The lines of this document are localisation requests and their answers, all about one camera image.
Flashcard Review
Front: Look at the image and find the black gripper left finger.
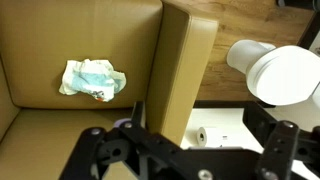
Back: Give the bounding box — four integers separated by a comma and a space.
59, 101, 188, 180

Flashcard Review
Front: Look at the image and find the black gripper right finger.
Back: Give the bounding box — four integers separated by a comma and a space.
243, 101, 320, 180

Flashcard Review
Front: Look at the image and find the white and blue towel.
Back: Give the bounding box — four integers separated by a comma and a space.
58, 58, 127, 103

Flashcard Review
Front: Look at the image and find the white platform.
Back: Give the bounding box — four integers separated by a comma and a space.
179, 108, 320, 180

